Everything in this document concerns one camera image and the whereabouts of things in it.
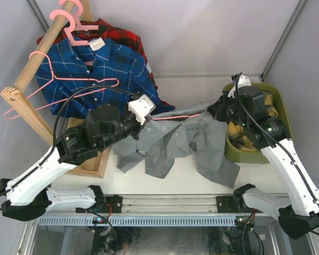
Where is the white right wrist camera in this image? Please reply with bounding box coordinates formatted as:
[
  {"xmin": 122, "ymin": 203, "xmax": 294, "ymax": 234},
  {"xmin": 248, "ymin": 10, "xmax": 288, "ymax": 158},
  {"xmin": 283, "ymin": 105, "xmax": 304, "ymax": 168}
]
[{"xmin": 228, "ymin": 73, "xmax": 251, "ymax": 98}]

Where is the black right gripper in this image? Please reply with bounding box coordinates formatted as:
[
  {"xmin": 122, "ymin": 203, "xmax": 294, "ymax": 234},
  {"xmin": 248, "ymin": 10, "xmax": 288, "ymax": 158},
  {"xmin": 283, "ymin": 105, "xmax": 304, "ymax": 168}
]
[{"xmin": 209, "ymin": 89, "xmax": 249, "ymax": 127}]

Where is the blue plaid shirt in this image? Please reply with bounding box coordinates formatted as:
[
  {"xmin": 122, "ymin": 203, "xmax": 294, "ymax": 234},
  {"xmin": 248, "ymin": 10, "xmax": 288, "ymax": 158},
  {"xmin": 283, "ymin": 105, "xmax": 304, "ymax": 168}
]
[{"xmin": 35, "ymin": 39, "xmax": 174, "ymax": 115}]

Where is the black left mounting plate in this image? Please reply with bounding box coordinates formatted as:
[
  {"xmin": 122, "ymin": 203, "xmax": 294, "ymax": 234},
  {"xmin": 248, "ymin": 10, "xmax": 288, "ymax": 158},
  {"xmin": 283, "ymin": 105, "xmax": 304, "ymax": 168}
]
[{"xmin": 95, "ymin": 195, "xmax": 123, "ymax": 214}]

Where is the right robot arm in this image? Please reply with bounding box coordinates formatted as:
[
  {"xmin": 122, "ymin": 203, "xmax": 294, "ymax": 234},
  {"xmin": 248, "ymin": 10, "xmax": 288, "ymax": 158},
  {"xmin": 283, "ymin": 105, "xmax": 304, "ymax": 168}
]
[{"xmin": 207, "ymin": 86, "xmax": 319, "ymax": 239}]

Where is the wooden clothes rack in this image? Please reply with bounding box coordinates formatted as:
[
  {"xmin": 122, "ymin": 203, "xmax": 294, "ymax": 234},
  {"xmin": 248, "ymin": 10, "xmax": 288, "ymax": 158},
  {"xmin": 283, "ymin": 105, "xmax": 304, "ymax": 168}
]
[{"xmin": 0, "ymin": 0, "xmax": 112, "ymax": 179}]

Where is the yellow plaid shirt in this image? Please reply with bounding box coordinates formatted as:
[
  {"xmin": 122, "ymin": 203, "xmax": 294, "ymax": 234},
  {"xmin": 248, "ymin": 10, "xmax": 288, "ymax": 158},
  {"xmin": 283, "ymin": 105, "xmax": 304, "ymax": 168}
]
[{"xmin": 226, "ymin": 91, "xmax": 279, "ymax": 152}]

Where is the pink plastic hanger blue shirt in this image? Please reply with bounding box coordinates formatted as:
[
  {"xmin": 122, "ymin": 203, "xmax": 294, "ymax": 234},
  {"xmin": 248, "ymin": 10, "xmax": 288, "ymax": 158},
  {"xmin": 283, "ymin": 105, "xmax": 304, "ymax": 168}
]
[{"xmin": 50, "ymin": 9, "xmax": 89, "ymax": 47}]

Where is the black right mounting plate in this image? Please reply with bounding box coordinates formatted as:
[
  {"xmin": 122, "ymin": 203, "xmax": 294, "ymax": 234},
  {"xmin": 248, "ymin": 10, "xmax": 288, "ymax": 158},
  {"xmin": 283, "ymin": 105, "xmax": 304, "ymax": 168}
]
[{"xmin": 216, "ymin": 195, "xmax": 245, "ymax": 213}]

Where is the pink wire hanger grey shirt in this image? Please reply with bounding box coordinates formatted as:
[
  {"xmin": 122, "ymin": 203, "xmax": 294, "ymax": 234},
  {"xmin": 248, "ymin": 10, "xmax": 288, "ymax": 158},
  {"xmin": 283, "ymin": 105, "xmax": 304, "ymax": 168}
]
[{"xmin": 147, "ymin": 112, "xmax": 200, "ymax": 121}]

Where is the green plastic basket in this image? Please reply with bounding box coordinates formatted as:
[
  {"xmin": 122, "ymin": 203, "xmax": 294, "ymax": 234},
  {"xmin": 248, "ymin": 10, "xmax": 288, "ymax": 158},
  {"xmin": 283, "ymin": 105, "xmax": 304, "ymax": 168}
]
[{"xmin": 225, "ymin": 83, "xmax": 293, "ymax": 164}]

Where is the grey slotted cable duct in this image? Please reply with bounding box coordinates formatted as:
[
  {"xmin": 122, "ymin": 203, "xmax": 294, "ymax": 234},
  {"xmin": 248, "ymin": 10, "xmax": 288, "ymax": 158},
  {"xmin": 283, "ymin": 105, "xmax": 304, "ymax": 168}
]
[{"xmin": 38, "ymin": 215, "xmax": 236, "ymax": 227}]

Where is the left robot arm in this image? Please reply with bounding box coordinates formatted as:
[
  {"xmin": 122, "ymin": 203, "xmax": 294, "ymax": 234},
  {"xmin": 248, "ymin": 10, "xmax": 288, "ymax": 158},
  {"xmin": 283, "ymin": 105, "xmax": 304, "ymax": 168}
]
[{"xmin": 0, "ymin": 99, "xmax": 155, "ymax": 222}]

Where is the white paper price tag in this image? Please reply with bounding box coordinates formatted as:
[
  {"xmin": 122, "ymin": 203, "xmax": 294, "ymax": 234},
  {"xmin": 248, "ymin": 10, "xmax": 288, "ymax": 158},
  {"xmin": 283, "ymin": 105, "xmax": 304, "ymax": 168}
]
[{"xmin": 88, "ymin": 37, "xmax": 105, "ymax": 51}]

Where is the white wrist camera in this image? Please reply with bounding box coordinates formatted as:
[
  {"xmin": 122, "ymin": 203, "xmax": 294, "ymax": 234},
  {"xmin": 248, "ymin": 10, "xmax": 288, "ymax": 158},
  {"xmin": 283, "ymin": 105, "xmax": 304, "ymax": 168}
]
[
  {"xmin": 228, "ymin": 73, "xmax": 251, "ymax": 98},
  {"xmin": 128, "ymin": 95, "xmax": 156, "ymax": 125}
]

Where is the pink plastic hanger red shirt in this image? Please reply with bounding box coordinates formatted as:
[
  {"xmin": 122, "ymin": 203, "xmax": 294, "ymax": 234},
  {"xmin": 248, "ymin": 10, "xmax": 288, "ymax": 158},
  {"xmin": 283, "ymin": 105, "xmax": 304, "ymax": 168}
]
[{"xmin": 59, "ymin": 0, "xmax": 99, "ymax": 31}]

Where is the black left camera cable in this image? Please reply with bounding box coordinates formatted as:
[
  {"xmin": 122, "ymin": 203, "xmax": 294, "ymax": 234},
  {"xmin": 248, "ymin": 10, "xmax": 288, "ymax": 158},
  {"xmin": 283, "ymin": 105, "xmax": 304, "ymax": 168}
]
[{"xmin": 0, "ymin": 84, "xmax": 140, "ymax": 210}]

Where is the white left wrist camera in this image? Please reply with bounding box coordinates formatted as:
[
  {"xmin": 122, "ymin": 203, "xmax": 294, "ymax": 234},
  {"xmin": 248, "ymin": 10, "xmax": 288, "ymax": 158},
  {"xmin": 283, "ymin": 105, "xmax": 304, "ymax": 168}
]
[{"xmin": 128, "ymin": 95, "xmax": 156, "ymax": 125}]

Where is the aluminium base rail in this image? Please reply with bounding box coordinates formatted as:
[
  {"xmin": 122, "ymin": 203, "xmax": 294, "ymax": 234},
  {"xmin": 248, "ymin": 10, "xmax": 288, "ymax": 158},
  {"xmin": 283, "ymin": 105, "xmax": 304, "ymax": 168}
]
[{"xmin": 119, "ymin": 194, "xmax": 254, "ymax": 216}]

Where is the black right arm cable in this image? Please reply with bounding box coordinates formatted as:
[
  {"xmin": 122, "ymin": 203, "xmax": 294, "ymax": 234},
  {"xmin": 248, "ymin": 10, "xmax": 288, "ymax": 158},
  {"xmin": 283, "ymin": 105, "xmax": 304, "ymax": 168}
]
[{"xmin": 233, "ymin": 71, "xmax": 319, "ymax": 240}]

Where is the black mounting plate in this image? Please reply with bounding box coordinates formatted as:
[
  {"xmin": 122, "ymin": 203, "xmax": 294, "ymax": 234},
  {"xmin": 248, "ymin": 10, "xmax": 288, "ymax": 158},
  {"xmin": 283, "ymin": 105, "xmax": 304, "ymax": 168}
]
[
  {"xmin": 216, "ymin": 195, "xmax": 245, "ymax": 213},
  {"xmin": 95, "ymin": 195, "xmax": 123, "ymax": 214}
]

